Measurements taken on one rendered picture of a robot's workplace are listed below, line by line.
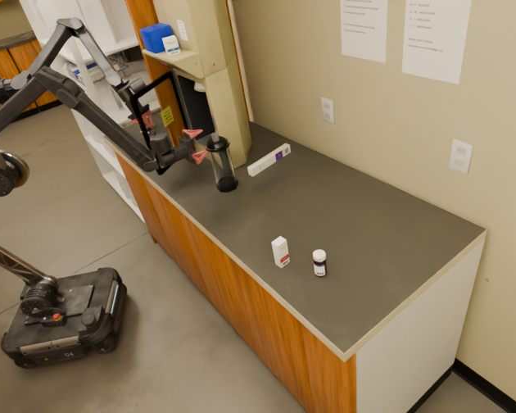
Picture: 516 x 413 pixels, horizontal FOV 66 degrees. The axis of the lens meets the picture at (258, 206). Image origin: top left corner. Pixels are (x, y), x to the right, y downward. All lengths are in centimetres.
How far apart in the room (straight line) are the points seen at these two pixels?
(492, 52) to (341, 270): 77
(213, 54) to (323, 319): 112
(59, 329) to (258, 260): 147
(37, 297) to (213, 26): 174
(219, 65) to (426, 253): 109
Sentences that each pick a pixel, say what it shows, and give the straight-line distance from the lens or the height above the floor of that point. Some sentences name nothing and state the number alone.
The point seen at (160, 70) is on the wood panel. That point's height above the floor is 139.
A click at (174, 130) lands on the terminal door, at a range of 202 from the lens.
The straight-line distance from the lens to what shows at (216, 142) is 170.
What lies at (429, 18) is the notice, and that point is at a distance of 143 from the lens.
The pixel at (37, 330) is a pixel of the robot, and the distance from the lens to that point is 267.
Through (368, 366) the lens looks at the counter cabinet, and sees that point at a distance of 137.
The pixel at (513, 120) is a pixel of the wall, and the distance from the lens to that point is 139.
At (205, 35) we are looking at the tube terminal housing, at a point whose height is 156.
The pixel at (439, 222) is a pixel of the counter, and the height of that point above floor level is 94.
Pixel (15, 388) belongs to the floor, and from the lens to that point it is 284.
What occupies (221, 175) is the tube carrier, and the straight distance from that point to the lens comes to 175.
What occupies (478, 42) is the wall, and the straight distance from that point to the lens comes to 137.
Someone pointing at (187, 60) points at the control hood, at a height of 150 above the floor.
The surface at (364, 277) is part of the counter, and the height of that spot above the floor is 94.
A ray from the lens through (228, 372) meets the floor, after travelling 231.
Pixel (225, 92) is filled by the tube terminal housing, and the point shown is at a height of 132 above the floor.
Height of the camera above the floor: 195
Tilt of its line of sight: 37 degrees down
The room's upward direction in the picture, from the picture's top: 11 degrees counter-clockwise
